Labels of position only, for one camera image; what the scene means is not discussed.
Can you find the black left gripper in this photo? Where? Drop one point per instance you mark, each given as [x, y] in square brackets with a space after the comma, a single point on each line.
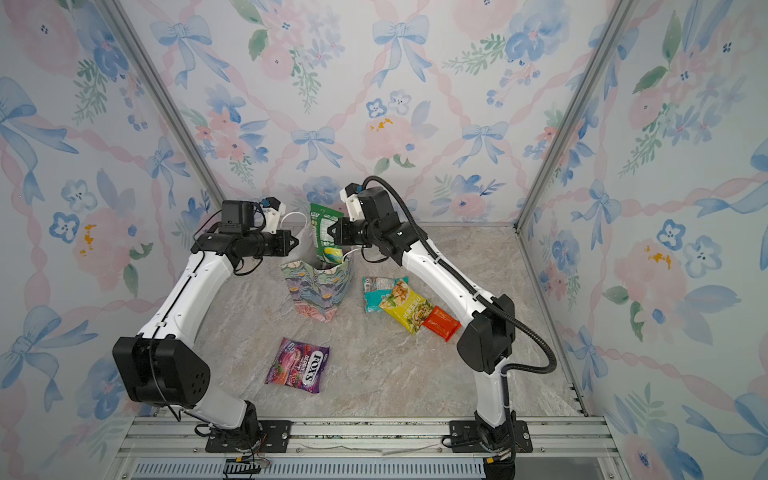
[283, 237]

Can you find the aluminium front rail frame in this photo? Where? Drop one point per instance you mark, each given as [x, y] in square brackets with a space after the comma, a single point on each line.
[373, 448]

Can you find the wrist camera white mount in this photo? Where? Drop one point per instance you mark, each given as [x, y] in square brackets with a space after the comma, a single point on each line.
[349, 196]
[273, 210]

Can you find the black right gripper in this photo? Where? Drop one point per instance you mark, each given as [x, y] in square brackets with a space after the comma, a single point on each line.
[344, 227]

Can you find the red orange snack packet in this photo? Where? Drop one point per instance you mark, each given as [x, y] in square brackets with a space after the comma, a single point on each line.
[441, 323]

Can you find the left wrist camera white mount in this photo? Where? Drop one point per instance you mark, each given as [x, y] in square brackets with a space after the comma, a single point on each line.
[273, 210]

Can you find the left aluminium corner post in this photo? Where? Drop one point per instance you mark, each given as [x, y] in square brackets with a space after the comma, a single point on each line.
[116, 18]

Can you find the yellow snack bag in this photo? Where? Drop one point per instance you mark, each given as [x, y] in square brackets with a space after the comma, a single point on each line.
[408, 307]

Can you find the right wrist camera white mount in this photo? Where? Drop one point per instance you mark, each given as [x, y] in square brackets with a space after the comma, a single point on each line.
[349, 196]

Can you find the right aluminium corner post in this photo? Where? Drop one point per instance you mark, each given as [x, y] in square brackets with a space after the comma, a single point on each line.
[610, 36]

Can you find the green Fox's candy bag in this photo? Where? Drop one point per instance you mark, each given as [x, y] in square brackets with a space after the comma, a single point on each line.
[322, 218]

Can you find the floral paper gift bag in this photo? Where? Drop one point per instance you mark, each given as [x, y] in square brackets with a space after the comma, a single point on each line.
[317, 289]

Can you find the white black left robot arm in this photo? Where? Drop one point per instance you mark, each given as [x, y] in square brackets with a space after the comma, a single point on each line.
[158, 366]

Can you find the teal Fox's bag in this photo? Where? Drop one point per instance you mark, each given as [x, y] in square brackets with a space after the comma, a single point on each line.
[375, 289]

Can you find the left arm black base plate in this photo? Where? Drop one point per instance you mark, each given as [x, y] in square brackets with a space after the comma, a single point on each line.
[270, 436]

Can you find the purple Fox's bag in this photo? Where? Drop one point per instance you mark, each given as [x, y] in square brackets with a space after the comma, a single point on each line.
[298, 365]

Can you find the aluminium corner post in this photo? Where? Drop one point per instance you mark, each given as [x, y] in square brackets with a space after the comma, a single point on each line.
[610, 36]
[116, 18]

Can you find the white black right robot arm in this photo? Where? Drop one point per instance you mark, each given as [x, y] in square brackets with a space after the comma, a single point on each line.
[485, 343]

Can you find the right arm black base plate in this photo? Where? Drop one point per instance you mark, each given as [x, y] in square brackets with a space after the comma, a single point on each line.
[474, 436]

